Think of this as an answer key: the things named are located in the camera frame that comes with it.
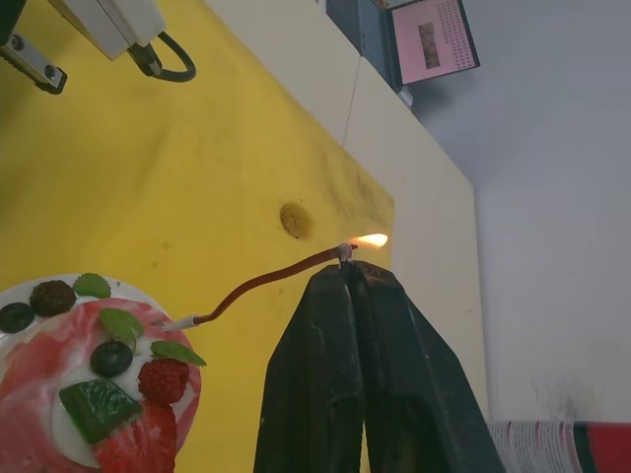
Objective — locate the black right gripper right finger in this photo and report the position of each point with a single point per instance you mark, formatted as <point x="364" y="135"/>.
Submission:
<point x="414" y="384"/>

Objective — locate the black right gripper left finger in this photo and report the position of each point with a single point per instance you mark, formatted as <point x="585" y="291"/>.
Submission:
<point x="310" y="374"/>

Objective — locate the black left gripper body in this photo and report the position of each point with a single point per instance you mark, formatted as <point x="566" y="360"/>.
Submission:
<point x="34" y="64"/>

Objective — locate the bent red candle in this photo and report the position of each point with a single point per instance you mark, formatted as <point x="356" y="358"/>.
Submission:
<point x="266" y="279"/>

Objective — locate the pink fruit-topped cake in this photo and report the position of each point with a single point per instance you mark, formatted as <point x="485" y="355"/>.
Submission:
<point x="93" y="379"/>

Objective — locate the yellow table mat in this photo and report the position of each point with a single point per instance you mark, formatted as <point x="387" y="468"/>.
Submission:
<point x="162" y="162"/>

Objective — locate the open laptop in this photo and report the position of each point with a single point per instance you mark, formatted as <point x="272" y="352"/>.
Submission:
<point x="429" y="39"/>

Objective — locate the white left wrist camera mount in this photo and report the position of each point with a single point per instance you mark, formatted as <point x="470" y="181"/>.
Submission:
<point x="116" y="22"/>

